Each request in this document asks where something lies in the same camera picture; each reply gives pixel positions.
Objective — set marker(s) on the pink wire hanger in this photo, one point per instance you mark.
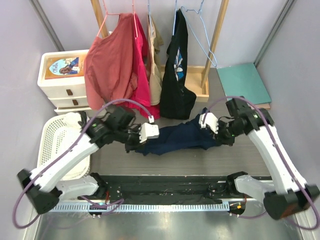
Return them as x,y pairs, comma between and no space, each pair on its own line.
101,14

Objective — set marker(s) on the salmon red hanging shirt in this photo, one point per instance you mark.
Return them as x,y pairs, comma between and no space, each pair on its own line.
108,65

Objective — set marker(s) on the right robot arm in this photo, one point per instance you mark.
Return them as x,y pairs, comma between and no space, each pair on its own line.
289,192

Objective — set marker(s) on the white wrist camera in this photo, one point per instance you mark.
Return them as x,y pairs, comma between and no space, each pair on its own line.
148,130
209,121

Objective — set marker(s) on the black printed hanging shirt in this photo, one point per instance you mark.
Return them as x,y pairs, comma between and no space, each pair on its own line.
176,100

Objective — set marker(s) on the illustrated book on cabinet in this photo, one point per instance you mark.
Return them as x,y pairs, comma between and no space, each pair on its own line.
63,67

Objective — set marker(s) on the white slotted cable duct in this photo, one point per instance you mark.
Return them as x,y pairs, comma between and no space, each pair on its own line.
79,207

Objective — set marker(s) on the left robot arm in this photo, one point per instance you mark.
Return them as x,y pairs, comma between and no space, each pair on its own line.
45,187

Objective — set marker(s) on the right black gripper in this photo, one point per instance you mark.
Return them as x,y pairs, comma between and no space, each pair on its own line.
221,139

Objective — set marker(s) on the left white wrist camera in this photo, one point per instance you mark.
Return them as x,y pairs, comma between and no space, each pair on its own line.
148,130

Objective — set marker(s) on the white cloth in basket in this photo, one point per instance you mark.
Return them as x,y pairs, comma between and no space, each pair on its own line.
76,120

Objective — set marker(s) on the navy blue t shirt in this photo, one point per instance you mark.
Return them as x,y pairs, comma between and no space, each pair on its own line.
188,135

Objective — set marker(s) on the wooden clothes rack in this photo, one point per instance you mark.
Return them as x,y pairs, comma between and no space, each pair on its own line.
197,77

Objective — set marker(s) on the magenta pink hanging shirt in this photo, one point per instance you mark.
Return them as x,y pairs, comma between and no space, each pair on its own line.
142,93

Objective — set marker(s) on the white laundry basket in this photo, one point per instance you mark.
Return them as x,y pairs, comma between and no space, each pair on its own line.
56,137

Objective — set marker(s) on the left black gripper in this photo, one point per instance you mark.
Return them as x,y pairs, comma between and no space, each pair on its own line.
136,144

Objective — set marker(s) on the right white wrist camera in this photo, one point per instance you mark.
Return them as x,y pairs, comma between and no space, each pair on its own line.
209,121

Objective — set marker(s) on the tan board under teal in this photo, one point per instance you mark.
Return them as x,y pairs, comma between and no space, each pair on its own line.
264,106

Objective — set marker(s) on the beige hanging shirt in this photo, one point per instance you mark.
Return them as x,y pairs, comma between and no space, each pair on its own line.
154,74

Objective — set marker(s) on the white drawer cabinet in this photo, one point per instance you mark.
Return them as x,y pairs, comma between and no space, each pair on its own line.
67,94

